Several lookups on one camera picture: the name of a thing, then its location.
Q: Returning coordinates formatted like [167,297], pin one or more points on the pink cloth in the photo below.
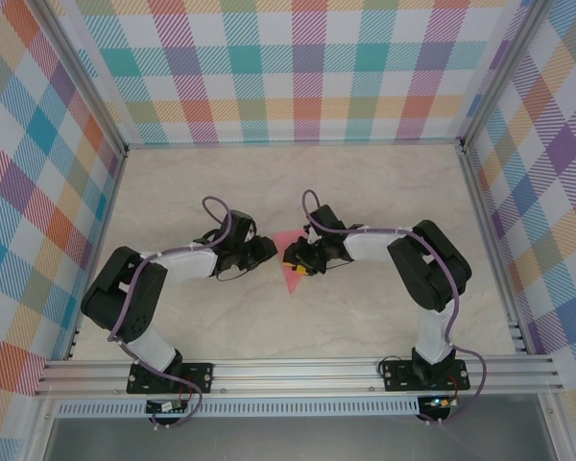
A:
[290,278]

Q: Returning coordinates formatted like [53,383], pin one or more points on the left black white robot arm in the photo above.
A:
[149,348]

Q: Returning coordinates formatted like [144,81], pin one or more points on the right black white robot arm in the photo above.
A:
[429,336]

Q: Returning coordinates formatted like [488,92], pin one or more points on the grey metal panel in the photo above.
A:
[293,439]

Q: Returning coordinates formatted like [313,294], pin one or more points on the thin aluminium rail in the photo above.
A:
[293,144]

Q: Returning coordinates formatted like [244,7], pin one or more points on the aluminium mounting rail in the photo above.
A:
[293,377]

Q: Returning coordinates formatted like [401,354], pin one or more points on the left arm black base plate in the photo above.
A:
[201,374]

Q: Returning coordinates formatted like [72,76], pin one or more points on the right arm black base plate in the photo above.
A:
[396,372]

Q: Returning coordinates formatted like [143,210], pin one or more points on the aluminium side rail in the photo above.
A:
[96,254]
[492,249]

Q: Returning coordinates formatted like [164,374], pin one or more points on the aluminium frame post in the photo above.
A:
[81,81]
[501,77]

